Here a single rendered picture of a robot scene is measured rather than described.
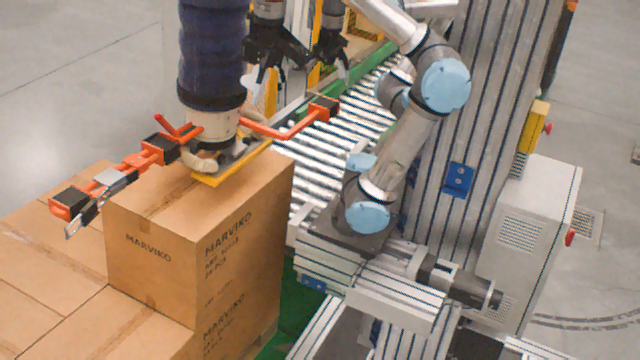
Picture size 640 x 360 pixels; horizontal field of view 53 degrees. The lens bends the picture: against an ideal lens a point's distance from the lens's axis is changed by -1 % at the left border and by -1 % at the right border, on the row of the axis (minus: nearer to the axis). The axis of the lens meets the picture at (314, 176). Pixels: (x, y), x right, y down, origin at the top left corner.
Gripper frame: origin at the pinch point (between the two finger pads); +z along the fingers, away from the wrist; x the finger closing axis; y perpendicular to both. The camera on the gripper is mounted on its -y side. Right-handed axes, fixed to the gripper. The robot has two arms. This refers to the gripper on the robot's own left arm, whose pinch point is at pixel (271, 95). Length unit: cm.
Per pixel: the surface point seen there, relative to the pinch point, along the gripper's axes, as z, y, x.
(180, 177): 58, 46, -26
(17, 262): 98, 97, 6
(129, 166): 34, 42, 5
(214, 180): 45, 26, -16
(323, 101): 31, 10, -61
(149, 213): 58, 42, -4
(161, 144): 32, 39, -7
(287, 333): 152, 13, -61
